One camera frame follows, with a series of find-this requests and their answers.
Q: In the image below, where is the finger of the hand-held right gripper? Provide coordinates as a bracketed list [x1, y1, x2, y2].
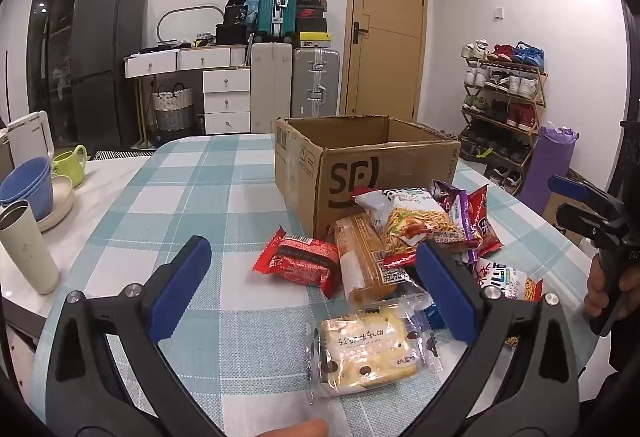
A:
[548, 174, 622, 218]
[556, 203, 607, 243]

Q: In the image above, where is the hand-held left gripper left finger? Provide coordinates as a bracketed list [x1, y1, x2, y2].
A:
[44, 236, 221, 437]

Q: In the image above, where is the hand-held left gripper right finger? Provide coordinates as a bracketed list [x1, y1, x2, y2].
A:
[400, 241, 582, 437]

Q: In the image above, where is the white noodle snack packet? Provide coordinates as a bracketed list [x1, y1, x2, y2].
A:
[354, 187, 468, 268]
[472, 257, 543, 348]

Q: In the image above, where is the red white snack packet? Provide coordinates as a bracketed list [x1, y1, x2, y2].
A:
[467, 184, 503, 254]

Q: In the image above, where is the purple candy packet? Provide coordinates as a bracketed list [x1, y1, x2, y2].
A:
[431, 180, 483, 265]

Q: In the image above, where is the brown bread packet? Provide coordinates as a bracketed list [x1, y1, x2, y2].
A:
[327, 213, 433, 310]

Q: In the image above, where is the clear biscuit packet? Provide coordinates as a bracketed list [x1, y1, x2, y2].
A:
[307, 302, 443, 405]

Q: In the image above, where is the brown cardboard box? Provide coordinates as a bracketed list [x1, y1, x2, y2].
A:
[273, 115, 461, 240]

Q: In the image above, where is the person's right hand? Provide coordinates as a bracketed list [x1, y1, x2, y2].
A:
[584, 257, 640, 319]

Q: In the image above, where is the person's left hand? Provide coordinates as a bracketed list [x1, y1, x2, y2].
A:
[259, 418, 330, 437]

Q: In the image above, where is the purple yoga mat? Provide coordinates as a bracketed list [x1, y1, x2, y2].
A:
[520, 121, 580, 212]

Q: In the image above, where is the wooden shoe rack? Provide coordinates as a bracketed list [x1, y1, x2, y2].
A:
[457, 57, 548, 195]

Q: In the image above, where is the teal checked tablecloth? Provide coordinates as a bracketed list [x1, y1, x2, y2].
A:
[30, 132, 616, 437]

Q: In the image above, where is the collection of shoes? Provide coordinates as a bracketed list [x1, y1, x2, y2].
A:
[459, 38, 546, 195]

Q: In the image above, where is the patterned floor mat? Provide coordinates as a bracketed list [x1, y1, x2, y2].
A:
[95, 149, 156, 161]

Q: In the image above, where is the beige plate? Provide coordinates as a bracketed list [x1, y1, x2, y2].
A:
[37, 175, 76, 233]

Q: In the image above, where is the beige tumbler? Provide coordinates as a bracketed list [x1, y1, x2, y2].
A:
[0, 200, 61, 295]

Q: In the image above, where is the green mug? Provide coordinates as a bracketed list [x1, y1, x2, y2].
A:
[51, 145, 88, 188]

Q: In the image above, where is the woven laundry basket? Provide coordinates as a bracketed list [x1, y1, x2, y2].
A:
[151, 84, 194, 134]

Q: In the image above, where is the blue bowl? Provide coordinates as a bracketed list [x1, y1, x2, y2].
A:
[0, 157, 54, 222]

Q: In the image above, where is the white drawer dresser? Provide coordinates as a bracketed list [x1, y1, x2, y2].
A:
[124, 44, 252, 135]

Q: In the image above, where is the white electric kettle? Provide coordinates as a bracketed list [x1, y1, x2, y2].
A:
[0, 111, 53, 168]

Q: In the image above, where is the beige suitcase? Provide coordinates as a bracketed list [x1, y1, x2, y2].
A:
[250, 42, 293, 134]

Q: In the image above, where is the silver suitcase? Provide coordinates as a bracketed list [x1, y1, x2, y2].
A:
[291, 48, 341, 118]

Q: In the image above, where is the wooden door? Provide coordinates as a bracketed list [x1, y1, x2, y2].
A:
[340, 0, 428, 122]

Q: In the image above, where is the dark grey fridge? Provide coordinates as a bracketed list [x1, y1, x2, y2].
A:
[70, 0, 148, 148]

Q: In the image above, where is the black storage box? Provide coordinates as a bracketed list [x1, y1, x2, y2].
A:
[215, 23, 251, 45]

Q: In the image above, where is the arched metal tube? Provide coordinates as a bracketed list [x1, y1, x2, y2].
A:
[157, 6, 224, 45]

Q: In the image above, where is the black yellow shoe box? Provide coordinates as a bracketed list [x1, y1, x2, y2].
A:
[294, 32, 333, 50]

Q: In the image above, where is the black bag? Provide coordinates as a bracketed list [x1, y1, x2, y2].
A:
[224, 0, 249, 25]

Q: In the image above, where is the tall dark glass cabinet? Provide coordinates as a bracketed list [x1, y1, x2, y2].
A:
[27, 0, 121, 148]

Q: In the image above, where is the teal suitcase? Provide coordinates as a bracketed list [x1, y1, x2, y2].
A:
[257, 0, 299, 40]

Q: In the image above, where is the black red shoe box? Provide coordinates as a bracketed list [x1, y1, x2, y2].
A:
[296, 0, 328, 20]

